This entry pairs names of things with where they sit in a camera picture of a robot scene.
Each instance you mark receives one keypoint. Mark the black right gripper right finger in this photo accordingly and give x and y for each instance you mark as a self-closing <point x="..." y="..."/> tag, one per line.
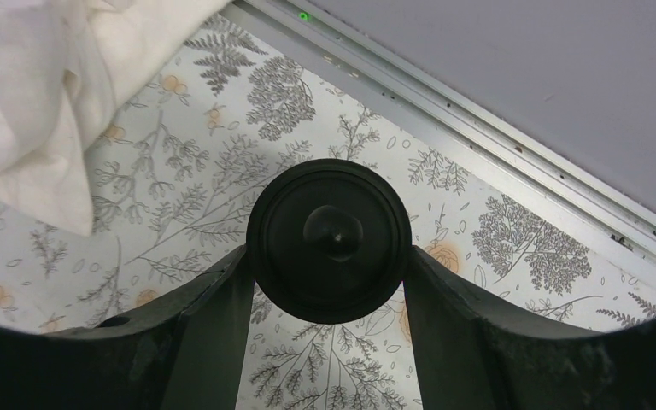
<point x="475" y="350"/>

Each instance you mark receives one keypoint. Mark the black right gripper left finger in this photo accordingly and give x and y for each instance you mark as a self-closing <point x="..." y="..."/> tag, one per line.
<point x="183" y="350"/>

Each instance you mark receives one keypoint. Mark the white bottle black cap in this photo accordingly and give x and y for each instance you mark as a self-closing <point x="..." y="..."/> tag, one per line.
<point x="328" y="241"/>

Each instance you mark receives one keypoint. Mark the floral patterned table mat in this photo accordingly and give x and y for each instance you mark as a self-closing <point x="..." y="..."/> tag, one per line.
<point x="173" y="180"/>

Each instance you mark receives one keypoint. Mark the white crumpled cloth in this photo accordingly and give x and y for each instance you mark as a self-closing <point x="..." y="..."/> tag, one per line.
<point x="65" y="69"/>

